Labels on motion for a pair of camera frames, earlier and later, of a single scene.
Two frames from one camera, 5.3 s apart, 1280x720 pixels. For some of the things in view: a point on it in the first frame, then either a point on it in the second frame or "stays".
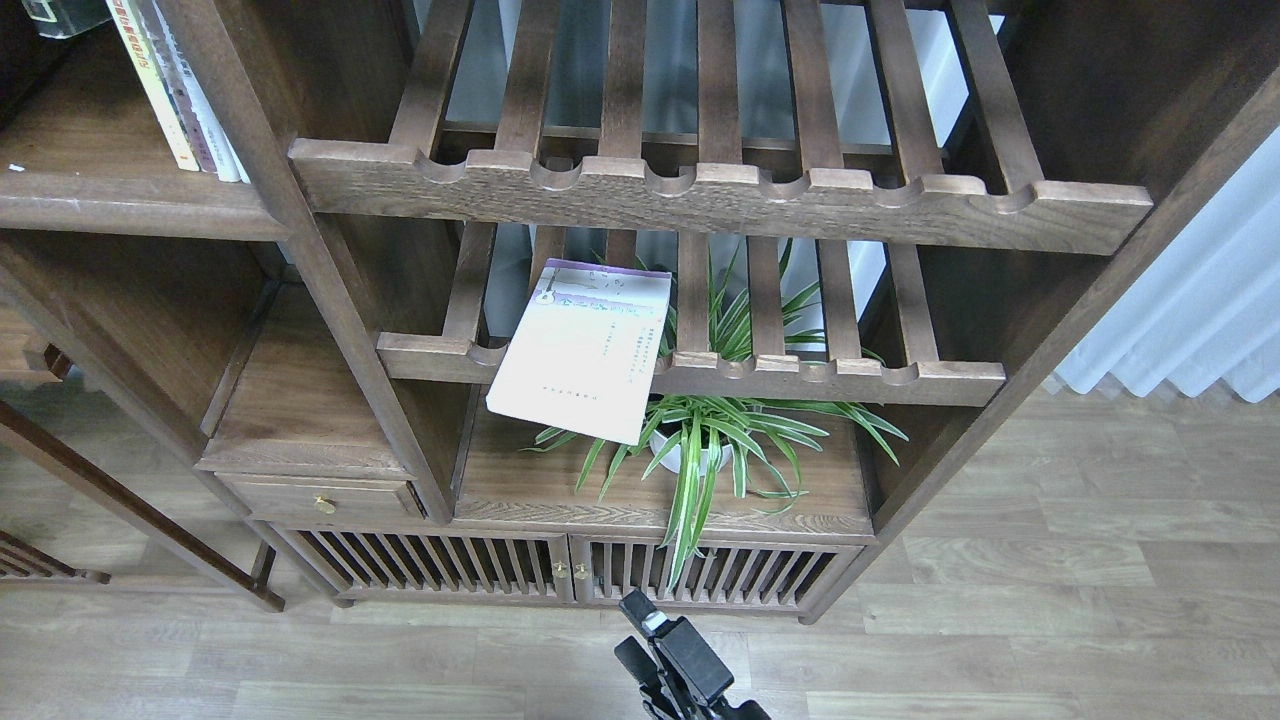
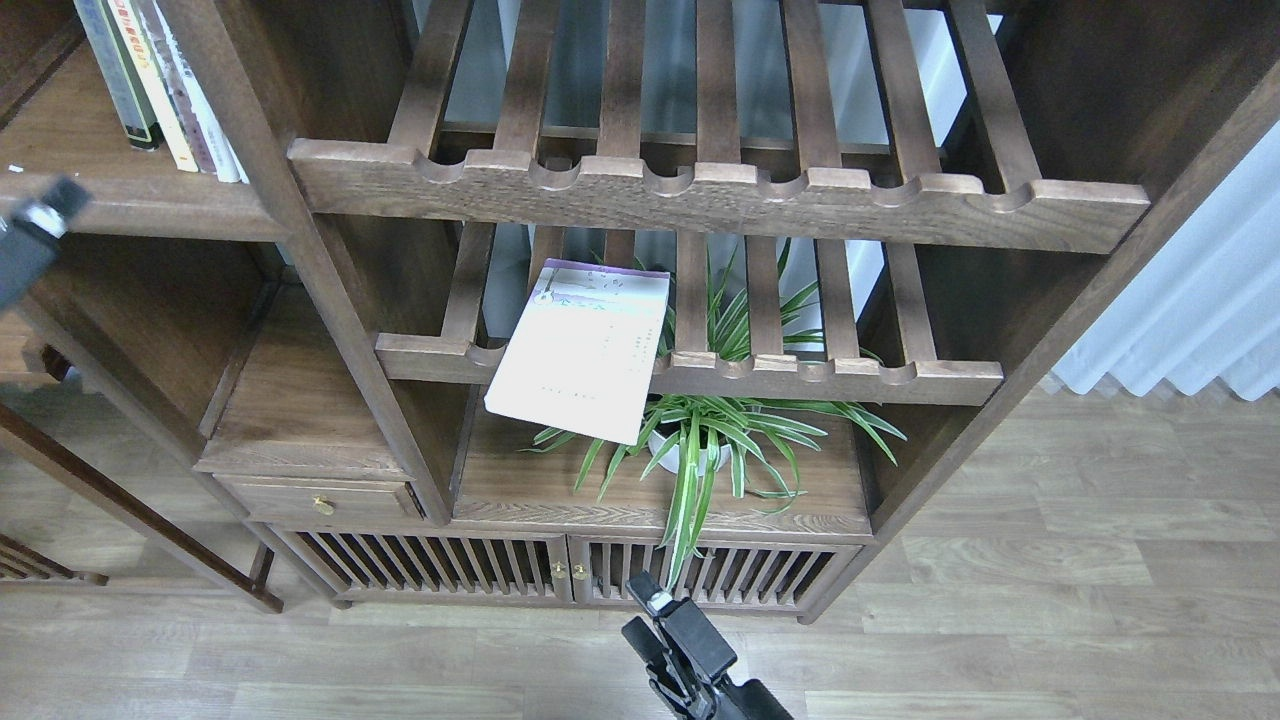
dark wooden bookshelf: (623, 308) stays
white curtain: (1208, 310) stays
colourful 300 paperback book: (152, 84) stays
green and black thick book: (60, 19) → (116, 64)
